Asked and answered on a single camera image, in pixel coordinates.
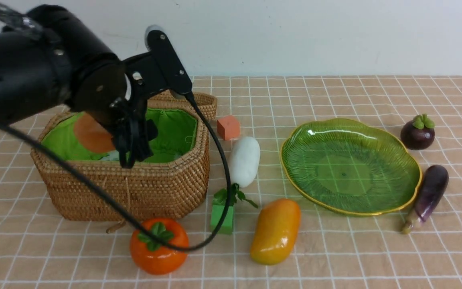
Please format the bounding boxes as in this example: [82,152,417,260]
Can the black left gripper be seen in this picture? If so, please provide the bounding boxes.
[112,82,159,169]

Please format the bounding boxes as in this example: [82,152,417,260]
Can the orange round vegetable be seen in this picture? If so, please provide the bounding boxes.
[73,113,115,154]

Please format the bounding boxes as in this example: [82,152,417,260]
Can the white radish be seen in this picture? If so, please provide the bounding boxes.
[228,136,261,188]

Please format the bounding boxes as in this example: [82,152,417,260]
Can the orange persimmon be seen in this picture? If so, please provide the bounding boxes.
[130,218,189,275]

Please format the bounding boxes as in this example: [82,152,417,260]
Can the yellow orange mango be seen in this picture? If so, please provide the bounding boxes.
[250,199,301,266]

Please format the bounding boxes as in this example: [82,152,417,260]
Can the dark purple mangosteen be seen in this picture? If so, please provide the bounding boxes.
[400,114,435,150]

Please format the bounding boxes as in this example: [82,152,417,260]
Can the purple eggplant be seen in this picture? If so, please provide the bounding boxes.
[401,165,449,234]

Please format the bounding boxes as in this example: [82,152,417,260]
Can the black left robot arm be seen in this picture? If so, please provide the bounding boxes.
[0,2,162,168]

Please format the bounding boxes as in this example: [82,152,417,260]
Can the woven wicker basket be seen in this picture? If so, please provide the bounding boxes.
[31,106,210,222]

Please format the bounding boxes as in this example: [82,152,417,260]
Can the orange foam cube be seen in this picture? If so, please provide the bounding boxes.
[217,115,241,141]

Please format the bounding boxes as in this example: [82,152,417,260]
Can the green foam cube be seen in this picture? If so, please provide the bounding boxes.
[210,203,234,235]

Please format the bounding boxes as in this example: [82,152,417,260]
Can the beige checked tablecloth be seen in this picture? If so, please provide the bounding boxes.
[0,75,462,289]

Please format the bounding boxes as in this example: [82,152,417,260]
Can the green glass leaf plate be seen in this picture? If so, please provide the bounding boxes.
[279,118,422,217]

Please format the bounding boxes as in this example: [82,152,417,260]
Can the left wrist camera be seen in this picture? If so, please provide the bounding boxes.
[124,24,193,100]

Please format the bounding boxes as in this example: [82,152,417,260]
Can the black left camera cable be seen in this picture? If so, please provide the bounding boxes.
[0,92,232,252]

